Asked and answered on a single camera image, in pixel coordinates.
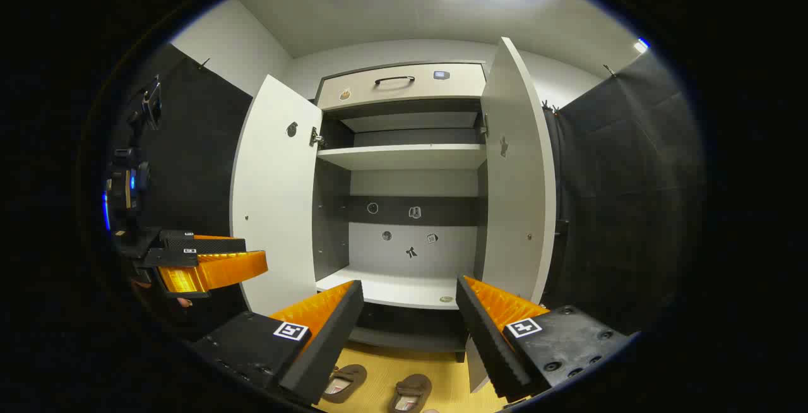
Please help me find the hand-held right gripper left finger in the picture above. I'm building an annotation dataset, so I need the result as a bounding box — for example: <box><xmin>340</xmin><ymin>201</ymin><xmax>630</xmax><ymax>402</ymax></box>
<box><xmin>189</xmin><ymin>279</ymin><xmax>365</xmax><ymax>406</ymax></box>

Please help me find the brown fuzzy shoe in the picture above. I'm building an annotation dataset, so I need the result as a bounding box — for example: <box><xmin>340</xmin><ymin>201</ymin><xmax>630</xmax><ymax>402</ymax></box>
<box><xmin>322</xmin><ymin>364</ymin><xmax>368</xmax><ymax>404</ymax></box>
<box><xmin>388</xmin><ymin>374</ymin><xmax>433</xmax><ymax>412</ymax></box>

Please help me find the beige cabinet drawer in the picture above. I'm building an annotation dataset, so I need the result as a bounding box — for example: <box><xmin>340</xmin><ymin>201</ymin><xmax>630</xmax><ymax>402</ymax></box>
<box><xmin>318</xmin><ymin>63</ymin><xmax>487</xmax><ymax>111</ymax></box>

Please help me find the black backdrop cloth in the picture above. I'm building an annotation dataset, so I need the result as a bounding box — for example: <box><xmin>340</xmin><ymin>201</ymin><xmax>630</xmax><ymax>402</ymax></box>
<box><xmin>543</xmin><ymin>50</ymin><xmax>704</xmax><ymax>338</ymax></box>
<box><xmin>110</xmin><ymin>44</ymin><xmax>253</xmax><ymax>338</ymax></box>

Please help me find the white cabinet shelf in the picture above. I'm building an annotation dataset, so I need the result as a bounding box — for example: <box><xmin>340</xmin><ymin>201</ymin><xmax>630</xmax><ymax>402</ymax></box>
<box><xmin>316</xmin><ymin>266</ymin><xmax>477</xmax><ymax>310</ymax></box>
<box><xmin>317</xmin><ymin>143</ymin><xmax>487</xmax><ymax>171</ymax></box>

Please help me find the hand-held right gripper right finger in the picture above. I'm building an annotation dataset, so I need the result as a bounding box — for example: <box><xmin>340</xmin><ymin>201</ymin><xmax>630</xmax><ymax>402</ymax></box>
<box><xmin>456</xmin><ymin>275</ymin><xmax>632</xmax><ymax>402</ymax></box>

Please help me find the white and grey shoe cabinet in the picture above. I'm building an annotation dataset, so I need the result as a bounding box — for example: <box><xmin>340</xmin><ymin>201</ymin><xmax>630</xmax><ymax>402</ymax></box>
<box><xmin>312</xmin><ymin>61</ymin><xmax>490</xmax><ymax>363</ymax></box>

